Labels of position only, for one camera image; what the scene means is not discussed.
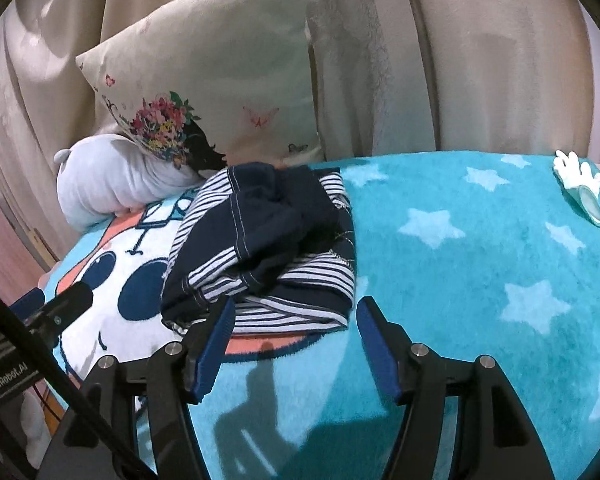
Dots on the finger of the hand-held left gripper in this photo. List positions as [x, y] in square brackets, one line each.
[62, 307]

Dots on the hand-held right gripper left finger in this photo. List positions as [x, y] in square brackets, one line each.
[212, 355]

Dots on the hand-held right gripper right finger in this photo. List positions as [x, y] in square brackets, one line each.
[380, 350]

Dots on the navy white striped pants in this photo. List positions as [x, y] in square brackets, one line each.
[260, 220]

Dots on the pale grey plush cushion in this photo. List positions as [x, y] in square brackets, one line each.
[105, 180]

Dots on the teal star printed blanket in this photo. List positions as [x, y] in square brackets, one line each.
[480, 260]

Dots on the white glove-shaped hand mirror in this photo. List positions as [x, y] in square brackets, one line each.
[587, 200]

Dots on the cream floral butterfly pillow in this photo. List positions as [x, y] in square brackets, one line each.
[205, 60]

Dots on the cream patterned curtain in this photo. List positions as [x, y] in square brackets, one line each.
[480, 60]

